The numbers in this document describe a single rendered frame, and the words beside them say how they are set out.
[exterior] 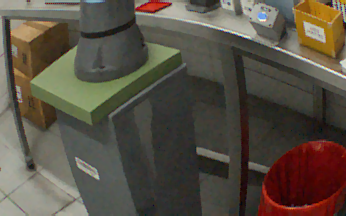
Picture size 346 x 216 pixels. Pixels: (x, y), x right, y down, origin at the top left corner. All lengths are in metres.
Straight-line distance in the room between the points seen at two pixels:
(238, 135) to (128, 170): 0.42
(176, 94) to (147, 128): 0.08
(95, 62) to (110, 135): 0.13
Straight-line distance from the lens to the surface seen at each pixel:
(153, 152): 1.28
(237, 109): 1.55
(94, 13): 1.17
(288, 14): 1.46
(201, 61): 2.51
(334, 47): 1.32
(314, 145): 1.79
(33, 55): 2.78
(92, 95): 1.17
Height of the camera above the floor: 1.45
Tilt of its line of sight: 30 degrees down
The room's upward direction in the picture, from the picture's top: 8 degrees counter-clockwise
